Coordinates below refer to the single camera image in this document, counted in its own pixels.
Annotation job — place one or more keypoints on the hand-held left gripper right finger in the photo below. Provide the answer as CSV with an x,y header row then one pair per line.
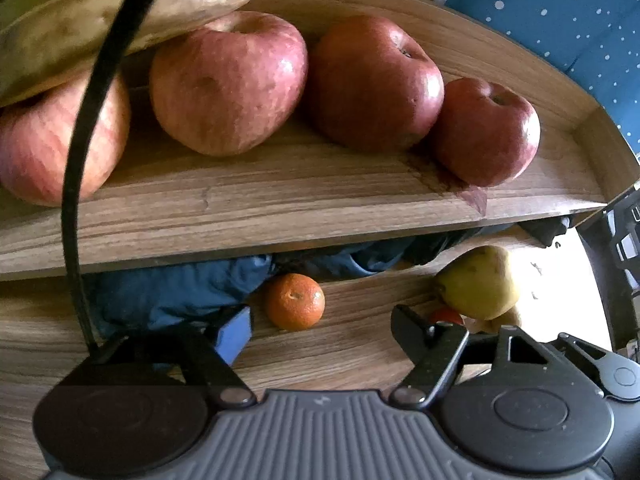
x,y
410,332

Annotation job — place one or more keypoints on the yellow green pear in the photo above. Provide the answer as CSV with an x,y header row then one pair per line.
x,y
480,282

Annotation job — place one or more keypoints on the small dark red apple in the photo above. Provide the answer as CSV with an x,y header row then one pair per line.
x,y
485,132

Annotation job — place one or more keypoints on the banana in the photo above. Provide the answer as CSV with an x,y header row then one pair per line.
x,y
50,25

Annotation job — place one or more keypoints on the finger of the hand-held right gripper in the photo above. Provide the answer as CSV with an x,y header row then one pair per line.
x,y
610,370

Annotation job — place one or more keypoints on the red cherry tomato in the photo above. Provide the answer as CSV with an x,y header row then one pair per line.
x,y
446,316

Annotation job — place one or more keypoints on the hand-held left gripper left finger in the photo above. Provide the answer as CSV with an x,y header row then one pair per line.
x,y
237,335

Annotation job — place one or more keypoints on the pale red apple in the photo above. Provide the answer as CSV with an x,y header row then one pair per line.
x,y
227,85
30,150

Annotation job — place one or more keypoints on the dark blue cloth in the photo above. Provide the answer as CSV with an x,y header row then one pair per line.
x,y
170,290

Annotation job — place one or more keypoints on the wooden shelf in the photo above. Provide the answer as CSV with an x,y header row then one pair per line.
x,y
300,195

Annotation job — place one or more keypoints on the blue white-dotted cloth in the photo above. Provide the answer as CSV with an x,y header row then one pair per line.
x,y
565,15

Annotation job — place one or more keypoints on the orange mandarin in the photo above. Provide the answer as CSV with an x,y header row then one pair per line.
x,y
295,302

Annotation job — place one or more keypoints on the pale striped oval melon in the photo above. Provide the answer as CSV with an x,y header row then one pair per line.
x,y
502,322

